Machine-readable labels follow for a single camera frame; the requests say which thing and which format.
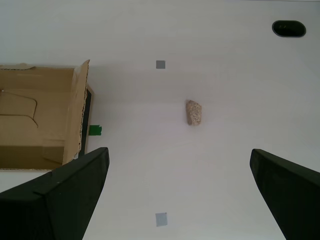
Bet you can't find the speckled granite rock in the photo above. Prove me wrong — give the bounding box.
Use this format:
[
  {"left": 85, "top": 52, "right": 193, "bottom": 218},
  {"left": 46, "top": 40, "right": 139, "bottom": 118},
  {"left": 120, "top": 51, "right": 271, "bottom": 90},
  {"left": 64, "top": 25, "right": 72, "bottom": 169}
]
[{"left": 185, "top": 99, "right": 203, "bottom": 127}]

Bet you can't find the green tape piece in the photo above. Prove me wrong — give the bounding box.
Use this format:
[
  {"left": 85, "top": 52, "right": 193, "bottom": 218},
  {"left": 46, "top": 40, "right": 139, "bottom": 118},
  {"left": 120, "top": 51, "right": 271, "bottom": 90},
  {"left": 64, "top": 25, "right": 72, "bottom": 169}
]
[{"left": 89, "top": 124, "right": 103, "bottom": 137}]

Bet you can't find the black oval table grommet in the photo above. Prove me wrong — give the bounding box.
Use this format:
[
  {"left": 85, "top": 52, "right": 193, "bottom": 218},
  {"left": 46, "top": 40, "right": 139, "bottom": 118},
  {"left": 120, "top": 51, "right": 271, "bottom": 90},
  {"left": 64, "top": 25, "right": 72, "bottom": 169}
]
[{"left": 271, "top": 20, "right": 307, "bottom": 38}]

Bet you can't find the brown cardboard box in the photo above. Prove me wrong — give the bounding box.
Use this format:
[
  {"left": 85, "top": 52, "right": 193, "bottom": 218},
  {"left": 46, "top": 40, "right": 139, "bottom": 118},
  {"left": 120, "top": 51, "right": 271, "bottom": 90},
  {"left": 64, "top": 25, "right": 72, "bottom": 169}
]
[{"left": 0, "top": 59, "right": 95, "bottom": 172}]

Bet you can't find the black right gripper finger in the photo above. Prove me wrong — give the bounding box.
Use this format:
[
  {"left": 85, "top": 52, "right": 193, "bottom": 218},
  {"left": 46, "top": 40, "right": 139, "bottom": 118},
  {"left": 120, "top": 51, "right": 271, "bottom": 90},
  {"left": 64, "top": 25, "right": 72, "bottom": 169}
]
[
  {"left": 249, "top": 148, "right": 320, "bottom": 240},
  {"left": 0, "top": 147, "right": 110, "bottom": 240}
]

